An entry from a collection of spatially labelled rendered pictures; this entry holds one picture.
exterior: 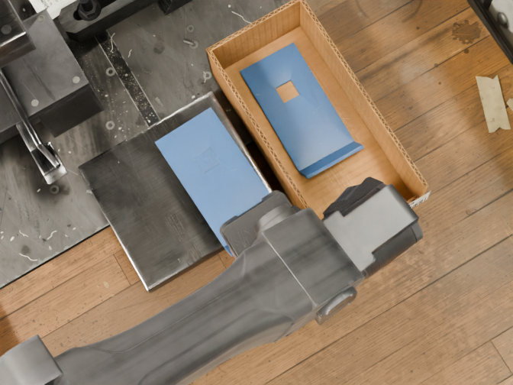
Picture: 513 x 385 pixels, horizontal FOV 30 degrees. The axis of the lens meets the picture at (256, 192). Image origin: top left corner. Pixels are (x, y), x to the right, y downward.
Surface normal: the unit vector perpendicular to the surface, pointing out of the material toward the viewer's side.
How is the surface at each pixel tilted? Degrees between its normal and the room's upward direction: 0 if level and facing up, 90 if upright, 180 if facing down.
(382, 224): 1
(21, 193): 0
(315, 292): 29
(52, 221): 0
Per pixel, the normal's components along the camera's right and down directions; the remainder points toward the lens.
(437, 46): -0.05, -0.25
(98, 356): 0.35, -0.51
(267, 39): 0.51, 0.83
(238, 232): 0.24, 0.16
